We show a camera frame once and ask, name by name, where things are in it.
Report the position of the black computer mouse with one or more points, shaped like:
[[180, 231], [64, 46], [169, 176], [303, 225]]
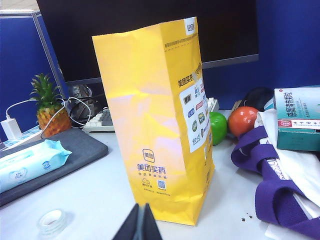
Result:
[[258, 97]]

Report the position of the blue office partition panel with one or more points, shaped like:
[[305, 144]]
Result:
[[20, 62], [287, 37]]

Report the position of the transparent tape roll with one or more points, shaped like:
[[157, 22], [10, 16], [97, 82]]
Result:
[[43, 223]]

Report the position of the orange round fruit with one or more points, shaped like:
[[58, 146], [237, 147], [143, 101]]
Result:
[[241, 121]]

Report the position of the black computer monitor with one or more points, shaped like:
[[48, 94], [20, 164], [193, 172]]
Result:
[[100, 20]]

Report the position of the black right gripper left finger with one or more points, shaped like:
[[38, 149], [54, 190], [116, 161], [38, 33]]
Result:
[[132, 225]]

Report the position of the green apple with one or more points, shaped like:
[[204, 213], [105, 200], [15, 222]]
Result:
[[218, 127]]

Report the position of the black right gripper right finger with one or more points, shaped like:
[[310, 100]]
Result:
[[151, 225]]

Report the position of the white and teal medicine box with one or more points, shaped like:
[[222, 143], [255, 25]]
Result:
[[295, 107]]

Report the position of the blue wet wipes pack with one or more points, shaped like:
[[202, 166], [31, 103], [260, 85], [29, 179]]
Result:
[[30, 165]]

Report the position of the yellow paper bag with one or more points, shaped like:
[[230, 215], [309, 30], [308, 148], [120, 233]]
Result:
[[140, 100]]

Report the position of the purple and white tote bag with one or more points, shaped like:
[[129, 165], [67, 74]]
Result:
[[275, 200]]

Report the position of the white power strip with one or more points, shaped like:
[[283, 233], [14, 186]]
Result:
[[26, 136]]

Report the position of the white computer keyboard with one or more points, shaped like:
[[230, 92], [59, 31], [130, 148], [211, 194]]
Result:
[[100, 122]]

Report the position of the dark grey desk mat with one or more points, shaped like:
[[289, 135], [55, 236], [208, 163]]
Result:
[[82, 150]]

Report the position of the grey monitor stand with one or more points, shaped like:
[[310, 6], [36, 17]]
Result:
[[80, 93]]

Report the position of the small decorative pineapple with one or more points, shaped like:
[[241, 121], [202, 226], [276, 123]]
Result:
[[51, 117]]

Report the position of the white charger plug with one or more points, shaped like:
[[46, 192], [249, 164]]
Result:
[[10, 128]]

